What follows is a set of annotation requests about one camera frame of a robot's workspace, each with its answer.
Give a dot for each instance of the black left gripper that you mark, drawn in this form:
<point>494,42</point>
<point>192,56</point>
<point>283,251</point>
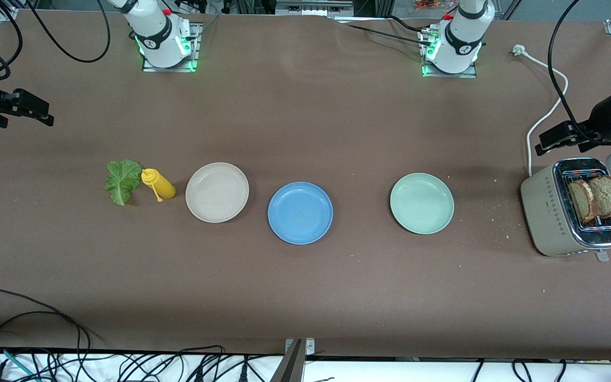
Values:
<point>600,120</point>

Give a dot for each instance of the brown toasted bread slice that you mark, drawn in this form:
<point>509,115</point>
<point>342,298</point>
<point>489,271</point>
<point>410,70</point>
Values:
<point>608,195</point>
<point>580,201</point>

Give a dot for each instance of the green lettuce leaf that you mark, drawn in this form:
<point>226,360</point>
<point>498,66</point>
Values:
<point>122,180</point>

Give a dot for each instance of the yellow mustard squeeze bottle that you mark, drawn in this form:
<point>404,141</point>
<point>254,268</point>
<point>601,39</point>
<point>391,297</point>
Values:
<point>161,184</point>

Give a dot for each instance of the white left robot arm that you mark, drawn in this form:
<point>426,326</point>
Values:
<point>456,61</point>

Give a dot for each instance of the mint green round plate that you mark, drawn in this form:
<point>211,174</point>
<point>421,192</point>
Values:
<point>422,203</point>

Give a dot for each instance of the beige round plate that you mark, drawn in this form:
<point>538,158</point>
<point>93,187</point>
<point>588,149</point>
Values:
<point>217,192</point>

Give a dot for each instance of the blue round plate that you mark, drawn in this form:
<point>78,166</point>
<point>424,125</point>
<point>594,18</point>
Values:
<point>300,213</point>

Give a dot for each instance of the beige chrome-topped toaster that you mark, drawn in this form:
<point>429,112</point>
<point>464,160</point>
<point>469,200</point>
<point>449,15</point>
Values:
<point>547,212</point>

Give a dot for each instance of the orange printed packet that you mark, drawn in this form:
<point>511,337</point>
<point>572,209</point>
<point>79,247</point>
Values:
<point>427,4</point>

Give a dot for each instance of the brown table cover mat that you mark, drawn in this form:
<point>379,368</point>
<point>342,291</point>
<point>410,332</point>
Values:
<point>305,132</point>

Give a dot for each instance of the silver metal box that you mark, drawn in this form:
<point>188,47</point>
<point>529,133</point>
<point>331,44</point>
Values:
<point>313,6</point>

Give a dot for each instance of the aluminium profile strut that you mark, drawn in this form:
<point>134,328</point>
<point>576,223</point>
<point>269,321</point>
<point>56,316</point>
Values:
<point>289,369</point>

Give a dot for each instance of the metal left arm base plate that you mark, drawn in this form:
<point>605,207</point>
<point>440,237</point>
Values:
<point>448,75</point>

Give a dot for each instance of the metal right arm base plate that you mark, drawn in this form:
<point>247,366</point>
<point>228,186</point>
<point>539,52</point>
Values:
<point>170,69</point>

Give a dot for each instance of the metal corner bracket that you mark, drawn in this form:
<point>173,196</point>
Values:
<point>310,347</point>

